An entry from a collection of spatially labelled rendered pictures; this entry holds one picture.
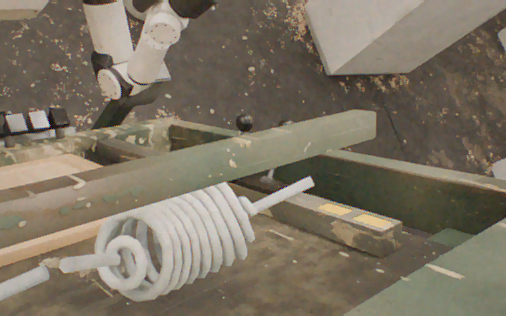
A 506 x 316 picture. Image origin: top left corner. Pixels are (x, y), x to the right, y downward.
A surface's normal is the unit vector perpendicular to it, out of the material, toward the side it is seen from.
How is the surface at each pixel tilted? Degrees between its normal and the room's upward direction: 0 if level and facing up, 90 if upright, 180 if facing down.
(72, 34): 0
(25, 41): 0
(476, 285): 58
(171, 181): 32
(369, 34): 90
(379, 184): 90
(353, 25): 90
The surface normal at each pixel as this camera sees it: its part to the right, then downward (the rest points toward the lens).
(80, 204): 0.65, 0.16
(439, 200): -0.76, 0.21
